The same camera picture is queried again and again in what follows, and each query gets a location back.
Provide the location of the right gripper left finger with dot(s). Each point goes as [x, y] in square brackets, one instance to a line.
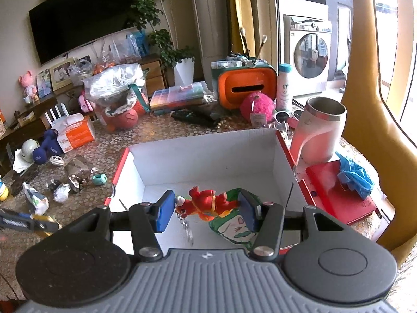
[145, 221]

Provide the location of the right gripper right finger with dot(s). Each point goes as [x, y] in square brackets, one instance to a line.
[266, 221]

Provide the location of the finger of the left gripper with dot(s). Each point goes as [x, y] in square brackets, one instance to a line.
[23, 222]

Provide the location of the white green wipes packet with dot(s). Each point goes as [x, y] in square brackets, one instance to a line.
[37, 203]

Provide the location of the silver foil snack bag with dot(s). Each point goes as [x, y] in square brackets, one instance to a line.
[79, 172]

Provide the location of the clear plastic bag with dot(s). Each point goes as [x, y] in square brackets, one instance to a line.
[61, 193]

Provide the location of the yellow lidded canister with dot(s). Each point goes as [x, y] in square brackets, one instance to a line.
[4, 191]

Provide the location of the black phone tablet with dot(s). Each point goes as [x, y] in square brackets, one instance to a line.
[26, 176]

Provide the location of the red cardboard box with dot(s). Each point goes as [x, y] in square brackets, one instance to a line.
[254, 160]

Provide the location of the white paper napkin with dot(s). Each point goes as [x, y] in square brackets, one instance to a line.
[21, 162]

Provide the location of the blue dumbbell right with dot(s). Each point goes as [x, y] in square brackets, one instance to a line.
[54, 148]

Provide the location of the red notebook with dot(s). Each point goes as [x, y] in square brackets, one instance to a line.
[338, 200]

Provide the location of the pink steel mug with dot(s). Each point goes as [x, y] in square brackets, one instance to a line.
[318, 131]

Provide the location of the blue crumpled plastic bag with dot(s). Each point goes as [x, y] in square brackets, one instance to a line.
[354, 177]

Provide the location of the orange tissue pack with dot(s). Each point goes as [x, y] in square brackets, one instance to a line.
[74, 131]

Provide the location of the pink fuzzy plush ball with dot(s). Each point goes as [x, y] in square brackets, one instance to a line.
[257, 106]

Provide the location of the black remote control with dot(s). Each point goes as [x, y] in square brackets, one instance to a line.
[195, 117]

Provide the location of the white wifi router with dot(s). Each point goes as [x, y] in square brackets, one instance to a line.
[54, 114]

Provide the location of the white bottle teal cap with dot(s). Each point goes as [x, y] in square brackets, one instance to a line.
[284, 96]

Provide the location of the colourful bead organizer box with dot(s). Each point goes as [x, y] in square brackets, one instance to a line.
[179, 96]

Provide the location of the yellow giraffe plush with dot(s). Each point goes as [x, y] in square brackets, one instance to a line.
[373, 130]

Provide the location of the orange green storage box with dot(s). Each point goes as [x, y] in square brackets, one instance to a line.
[233, 80]

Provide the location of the pink teddy bear figure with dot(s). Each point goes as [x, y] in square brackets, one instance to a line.
[30, 91]

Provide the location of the framed photo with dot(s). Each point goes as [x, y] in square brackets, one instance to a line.
[60, 74]

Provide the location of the washing machine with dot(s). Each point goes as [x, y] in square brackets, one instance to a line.
[307, 49]

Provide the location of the black flat television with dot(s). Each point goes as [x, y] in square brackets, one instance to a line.
[60, 26]

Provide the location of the potted green plant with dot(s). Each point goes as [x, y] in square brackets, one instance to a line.
[163, 34]

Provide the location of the yellow curtain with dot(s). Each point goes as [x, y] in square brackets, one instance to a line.
[241, 27]

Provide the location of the white tower air conditioner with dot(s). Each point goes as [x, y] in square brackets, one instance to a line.
[212, 30]

